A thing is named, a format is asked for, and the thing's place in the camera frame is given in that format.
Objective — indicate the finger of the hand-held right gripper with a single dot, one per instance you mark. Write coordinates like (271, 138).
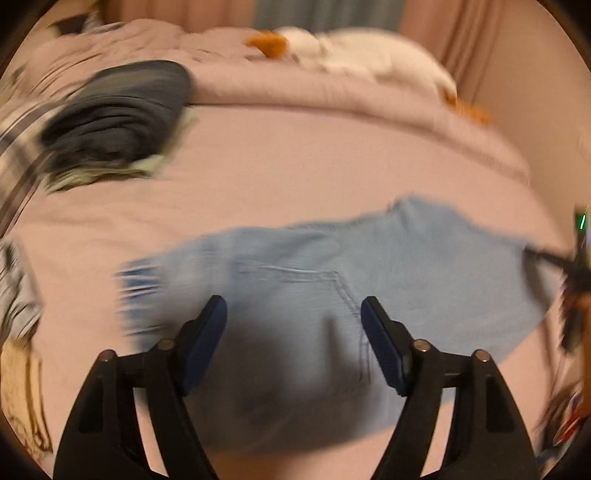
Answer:
(549, 258)

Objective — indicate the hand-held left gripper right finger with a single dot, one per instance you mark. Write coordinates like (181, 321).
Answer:
(383, 346)

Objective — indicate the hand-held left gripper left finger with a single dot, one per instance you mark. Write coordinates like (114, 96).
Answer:
(205, 341)

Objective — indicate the light blue denim pants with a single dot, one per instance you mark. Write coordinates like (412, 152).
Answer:
(415, 258)

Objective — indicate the colourful patterned cloth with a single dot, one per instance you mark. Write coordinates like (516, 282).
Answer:
(565, 424)

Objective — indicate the pink bed sheet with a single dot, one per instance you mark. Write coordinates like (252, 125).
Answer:
(277, 175)

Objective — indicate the beige cloth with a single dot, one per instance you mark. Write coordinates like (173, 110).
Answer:
(23, 397)

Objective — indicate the crumpled light blue cloth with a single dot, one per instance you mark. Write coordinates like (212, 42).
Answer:
(18, 295)

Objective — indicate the pink curtain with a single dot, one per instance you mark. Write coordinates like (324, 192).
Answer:
(485, 37)
(175, 14)

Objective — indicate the dark blue folded jeans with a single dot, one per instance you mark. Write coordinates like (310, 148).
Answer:
(120, 115)

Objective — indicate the pink duvet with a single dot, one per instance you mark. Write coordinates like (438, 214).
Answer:
(323, 92)

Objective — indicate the white goose plush toy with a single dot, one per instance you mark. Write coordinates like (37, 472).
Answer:
(369, 55)

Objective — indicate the plaid pillow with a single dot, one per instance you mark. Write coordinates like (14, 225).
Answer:
(18, 138)

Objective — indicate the blue curtain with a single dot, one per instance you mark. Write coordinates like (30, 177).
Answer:
(323, 14)

